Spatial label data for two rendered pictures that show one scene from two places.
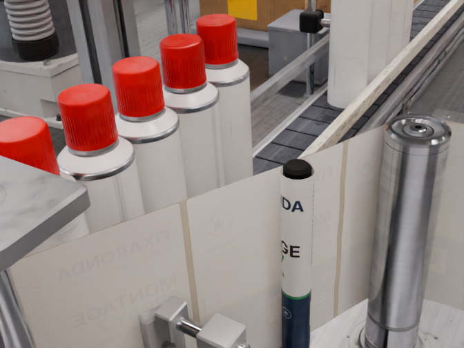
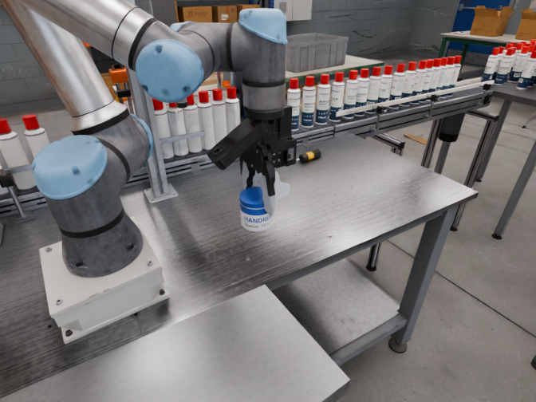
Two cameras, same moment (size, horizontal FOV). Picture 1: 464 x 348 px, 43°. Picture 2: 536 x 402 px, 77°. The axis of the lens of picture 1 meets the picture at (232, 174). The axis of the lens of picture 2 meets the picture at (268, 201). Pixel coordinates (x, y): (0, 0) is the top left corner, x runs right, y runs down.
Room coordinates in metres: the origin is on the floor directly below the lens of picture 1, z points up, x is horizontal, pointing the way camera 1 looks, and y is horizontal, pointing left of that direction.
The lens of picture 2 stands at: (1.24, 0.83, 1.38)
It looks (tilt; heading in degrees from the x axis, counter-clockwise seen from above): 32 degrees down; 206
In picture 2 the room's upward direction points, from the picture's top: straight up
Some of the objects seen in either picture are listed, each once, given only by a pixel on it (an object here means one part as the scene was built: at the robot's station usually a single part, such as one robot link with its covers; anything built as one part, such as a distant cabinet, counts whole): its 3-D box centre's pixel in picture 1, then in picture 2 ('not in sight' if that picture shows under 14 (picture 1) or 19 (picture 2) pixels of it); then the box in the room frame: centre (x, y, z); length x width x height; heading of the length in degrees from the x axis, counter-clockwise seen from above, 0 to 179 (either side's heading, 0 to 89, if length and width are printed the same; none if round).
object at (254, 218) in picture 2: not in sight; (256, 208); (0.72, 0.54, 0.99); 0.07 x 0.07 x 0.07
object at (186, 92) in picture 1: (192, 157); (161, 128); (0.43, 0.03, 0.98); 0.05 x 0.05 x 0.20
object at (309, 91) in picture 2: not in sight; (308, 102); (-0.07, 0.37, 0.98); 0.05 x 0.05 x 0.20
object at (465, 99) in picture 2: not in sight; (400, 173); (-0.65, 0.75, 0.47); 1.17 x 0.38 x 0.94; 146
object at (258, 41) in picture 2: not in sight; (261, 47); (0.70, 0.55, 1.30); 0.09 x 0.08 x 0.11; 108
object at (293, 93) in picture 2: not in sight; (293, 105); (-0.01, 0.32, 0.98); 0.05 x 0.05 x 0.20
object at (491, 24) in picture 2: not in sight; (490, 21); (-5.10, 1.27, 0.97); 0.47 x 0.41 x 0.37; 147
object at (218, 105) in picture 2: not in sight; (219, 118); (0.25, 0.15, 0.98); 0.05 x 0.05 x 0.20
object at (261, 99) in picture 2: not in sight; (263, 95); (0.70, 0.55, 1.22); 0.08 x 0.08 x 0.05
